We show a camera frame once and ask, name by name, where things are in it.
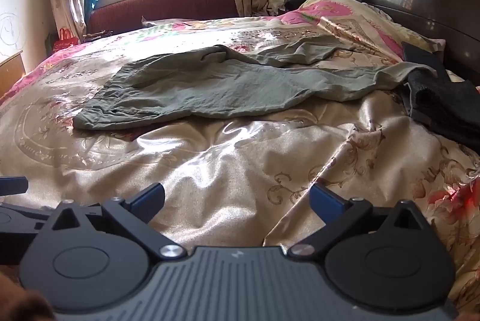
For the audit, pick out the pink floral pillow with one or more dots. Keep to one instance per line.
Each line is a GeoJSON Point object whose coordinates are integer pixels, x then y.
{"type": "Point", "coordinates": [337, 11]}

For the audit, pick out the grey-green pants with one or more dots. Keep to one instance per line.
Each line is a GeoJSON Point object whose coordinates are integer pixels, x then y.
{"type": "Point", "coordinates": [232, 88]}

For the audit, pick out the teal bag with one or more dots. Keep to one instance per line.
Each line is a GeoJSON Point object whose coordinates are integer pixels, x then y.
{"type": "Point", "coordinates": [90, 2]}

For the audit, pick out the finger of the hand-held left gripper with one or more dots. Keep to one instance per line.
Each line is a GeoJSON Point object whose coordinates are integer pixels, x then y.
{"type": "Point", "coordinates": [22, 210]}
{"type": "Point", "coordinates": [13, 186]}

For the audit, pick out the red bag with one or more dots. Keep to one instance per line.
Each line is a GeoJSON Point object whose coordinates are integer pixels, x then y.
{"type": "Point", "coordinates": [65, 38]}

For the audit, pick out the white plastic bag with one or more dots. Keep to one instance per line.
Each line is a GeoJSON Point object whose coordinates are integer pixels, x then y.
{"type": "Point", "coordinates": [275, 2]}

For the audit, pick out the dark grey cloth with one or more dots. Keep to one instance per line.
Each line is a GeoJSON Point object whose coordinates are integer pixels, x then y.
{"type": "Point", "coordinates": [442, 103]}

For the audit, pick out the maroon sofa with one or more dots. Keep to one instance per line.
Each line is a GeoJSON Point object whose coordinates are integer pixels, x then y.
{"type": "Point", "coordinates": [165, 7]}

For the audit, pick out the grey cushion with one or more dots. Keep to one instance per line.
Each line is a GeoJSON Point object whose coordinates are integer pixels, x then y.
{"type": "Point", "coordinates": [152, 22]}

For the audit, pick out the wooden cabinet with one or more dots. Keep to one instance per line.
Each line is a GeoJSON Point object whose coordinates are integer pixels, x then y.
{"type": "Point", "coordinates": [10, 72]}

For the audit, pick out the black folded cloth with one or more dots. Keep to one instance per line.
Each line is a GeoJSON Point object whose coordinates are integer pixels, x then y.
{"type": "Point", "coordinates": [422, 56]}

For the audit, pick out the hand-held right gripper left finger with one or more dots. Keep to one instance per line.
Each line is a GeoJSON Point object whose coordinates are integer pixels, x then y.
{"type": "Point", "coordinates": [150, 199]}

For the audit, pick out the person's brown fuzzy clothing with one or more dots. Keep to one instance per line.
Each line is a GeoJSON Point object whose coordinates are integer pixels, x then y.
{"type": "Point", "coordinates": [22, 294]}

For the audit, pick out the floral satin bedspread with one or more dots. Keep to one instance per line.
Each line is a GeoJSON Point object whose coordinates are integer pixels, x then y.
{"type": "Point", "coordinates": [225, 156]}

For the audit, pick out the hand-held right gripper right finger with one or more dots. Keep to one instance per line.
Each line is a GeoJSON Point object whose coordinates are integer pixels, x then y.
{"type": "Point", "coordinates": [325, 201]}

